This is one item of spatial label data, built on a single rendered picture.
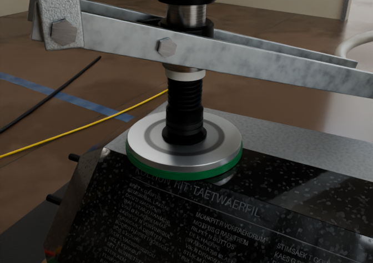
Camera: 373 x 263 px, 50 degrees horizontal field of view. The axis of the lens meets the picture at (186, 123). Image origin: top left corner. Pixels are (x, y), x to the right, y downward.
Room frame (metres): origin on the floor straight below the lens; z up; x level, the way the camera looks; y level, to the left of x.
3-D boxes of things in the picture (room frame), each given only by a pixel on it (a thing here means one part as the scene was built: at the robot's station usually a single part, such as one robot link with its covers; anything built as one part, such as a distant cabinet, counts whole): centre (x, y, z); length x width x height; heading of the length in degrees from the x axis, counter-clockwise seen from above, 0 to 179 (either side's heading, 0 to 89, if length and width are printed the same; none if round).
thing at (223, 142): (0.66, 0.00, 0.84); 0.21 x 0.21 x 0.01
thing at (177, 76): (0.66, 0.00, 0.99); 0.07 x 0.07 x 0.04
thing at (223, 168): (0.66, 0.00, 0.84); 0.22 x 0.22 x 0.04
